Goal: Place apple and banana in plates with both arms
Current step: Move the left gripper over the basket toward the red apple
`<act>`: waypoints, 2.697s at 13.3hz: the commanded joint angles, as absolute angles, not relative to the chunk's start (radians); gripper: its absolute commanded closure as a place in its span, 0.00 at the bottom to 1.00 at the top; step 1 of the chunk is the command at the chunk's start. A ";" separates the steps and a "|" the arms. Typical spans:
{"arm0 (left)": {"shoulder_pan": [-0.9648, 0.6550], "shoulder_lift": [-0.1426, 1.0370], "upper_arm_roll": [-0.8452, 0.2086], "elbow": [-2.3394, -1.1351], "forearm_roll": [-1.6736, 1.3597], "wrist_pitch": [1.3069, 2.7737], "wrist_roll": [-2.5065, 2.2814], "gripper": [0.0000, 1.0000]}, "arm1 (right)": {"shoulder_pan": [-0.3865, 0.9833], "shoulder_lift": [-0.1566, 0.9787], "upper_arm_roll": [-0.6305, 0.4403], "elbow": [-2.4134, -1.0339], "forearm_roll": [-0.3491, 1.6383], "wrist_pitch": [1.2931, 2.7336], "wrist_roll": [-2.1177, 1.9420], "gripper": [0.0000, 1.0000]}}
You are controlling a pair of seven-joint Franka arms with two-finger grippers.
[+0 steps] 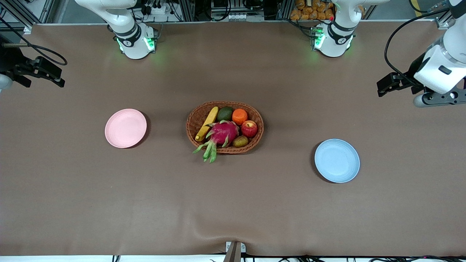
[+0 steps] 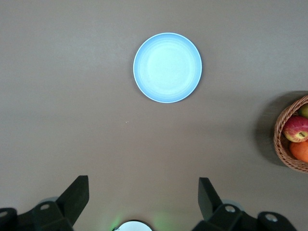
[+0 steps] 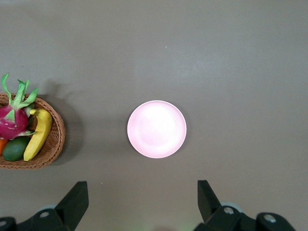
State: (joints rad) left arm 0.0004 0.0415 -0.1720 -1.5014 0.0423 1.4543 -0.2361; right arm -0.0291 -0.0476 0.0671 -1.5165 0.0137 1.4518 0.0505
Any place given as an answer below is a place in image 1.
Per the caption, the white power strip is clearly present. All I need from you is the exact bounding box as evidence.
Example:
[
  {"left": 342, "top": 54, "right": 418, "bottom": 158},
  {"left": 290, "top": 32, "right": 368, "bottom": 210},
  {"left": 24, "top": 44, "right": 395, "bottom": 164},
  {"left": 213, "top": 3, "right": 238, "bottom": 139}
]
[{"left": 140, "top": 3, "right": 171, "bottom": 16}]

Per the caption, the yellow banana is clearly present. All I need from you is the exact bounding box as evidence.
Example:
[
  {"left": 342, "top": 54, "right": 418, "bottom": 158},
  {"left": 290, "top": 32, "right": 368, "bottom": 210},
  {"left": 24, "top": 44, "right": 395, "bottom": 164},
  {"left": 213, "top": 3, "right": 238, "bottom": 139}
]
[{"left": 195, "top": 106, "right": 219, "bottom": 142}]

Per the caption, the blue plate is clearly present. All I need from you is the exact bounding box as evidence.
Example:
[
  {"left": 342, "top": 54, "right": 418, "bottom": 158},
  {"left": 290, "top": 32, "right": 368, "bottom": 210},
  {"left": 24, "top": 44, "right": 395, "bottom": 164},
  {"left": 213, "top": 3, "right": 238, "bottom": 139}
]
[{"left": 314, "top": 139, "right": 360, "bottom": 183}]

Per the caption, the pink dragon fruit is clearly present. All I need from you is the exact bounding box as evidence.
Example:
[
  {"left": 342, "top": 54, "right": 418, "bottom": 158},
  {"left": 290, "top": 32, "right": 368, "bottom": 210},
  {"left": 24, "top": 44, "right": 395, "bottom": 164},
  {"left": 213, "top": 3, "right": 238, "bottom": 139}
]
[{"left": 193, "top": 120, "right": 240, "bottom": 163}]

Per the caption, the brown table mat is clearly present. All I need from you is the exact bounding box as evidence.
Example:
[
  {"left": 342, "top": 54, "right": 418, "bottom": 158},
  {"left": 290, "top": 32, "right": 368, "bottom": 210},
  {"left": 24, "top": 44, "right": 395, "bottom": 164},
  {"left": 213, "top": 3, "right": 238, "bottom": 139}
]
[{"left": 0, "top": 20, "right": 466, "bottom": 257}]

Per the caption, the red apple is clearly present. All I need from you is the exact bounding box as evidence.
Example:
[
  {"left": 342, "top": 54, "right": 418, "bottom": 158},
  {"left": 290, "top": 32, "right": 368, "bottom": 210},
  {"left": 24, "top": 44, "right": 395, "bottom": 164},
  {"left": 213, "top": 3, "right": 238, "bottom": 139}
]
[{"left": 241, "top": 120, "right": 258, "bottom": 138}]

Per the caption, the green avocado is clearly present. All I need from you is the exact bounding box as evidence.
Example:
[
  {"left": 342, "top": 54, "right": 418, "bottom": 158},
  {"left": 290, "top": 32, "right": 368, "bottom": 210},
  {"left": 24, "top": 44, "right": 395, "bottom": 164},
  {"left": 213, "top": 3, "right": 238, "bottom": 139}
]
[{"left": 217, "top": 107, "right": 234, "bottom": 122}]

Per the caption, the brown wicker basket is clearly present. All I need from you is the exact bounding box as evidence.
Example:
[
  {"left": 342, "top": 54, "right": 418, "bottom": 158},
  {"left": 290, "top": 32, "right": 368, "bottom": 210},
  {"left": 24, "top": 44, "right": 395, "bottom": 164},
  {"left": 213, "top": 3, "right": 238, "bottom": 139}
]
[{"left": 186, "top": 101, "right": 264, "bottom": 154}]

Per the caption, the pile of orange lumpy items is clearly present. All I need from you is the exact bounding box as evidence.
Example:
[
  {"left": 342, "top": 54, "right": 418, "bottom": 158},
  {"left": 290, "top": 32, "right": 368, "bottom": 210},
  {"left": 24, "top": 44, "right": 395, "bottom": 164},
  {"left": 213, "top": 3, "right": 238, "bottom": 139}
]
[{"left": 290, "top": 0, "right": 335, "bottom": 21}]

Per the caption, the grey metal bracket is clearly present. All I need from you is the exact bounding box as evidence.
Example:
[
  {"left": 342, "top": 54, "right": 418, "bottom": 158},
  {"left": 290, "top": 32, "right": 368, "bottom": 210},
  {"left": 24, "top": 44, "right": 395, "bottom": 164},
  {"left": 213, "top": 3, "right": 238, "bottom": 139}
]
[{"left": 225, "top": 241, "right": 246, "bottom": 253}]

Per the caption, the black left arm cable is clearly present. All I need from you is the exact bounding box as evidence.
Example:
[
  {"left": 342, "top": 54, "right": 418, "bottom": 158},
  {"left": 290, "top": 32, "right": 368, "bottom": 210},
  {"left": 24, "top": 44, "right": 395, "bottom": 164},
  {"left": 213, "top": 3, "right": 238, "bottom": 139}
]
[{"left": 384, "top": 7, "right": 453, "bottom": 79}]

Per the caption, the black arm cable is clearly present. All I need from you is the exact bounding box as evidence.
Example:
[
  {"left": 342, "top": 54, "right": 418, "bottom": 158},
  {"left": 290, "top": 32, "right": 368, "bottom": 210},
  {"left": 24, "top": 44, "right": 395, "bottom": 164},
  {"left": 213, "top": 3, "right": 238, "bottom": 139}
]
[
  {"left": 0, "top": 17, "right": 68, "bottom": 66},
  {"left": 384, "top": 7, "right": 453, "bottom": 79}
]

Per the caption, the orange fruit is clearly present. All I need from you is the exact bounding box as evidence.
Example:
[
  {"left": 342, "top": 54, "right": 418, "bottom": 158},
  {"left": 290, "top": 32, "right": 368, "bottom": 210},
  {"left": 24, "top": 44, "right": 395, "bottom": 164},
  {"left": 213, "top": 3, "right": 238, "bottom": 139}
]
[{"left": 232, "top": 108, "right": 248, "bottom": 126}]

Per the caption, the pink plate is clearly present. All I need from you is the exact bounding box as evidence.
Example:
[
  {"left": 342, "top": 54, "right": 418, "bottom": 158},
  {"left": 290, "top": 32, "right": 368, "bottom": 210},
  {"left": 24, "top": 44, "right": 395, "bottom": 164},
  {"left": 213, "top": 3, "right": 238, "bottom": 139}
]
[{"left": 104, "top": 108, "right": 147, "bottom": 149}]

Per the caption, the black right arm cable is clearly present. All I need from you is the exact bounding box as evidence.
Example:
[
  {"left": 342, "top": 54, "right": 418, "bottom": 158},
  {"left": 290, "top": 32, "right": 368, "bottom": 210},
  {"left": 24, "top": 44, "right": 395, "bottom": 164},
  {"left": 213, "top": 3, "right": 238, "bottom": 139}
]
[{"left": 0, "top": 17, "right": 68, "bottom": 66}]

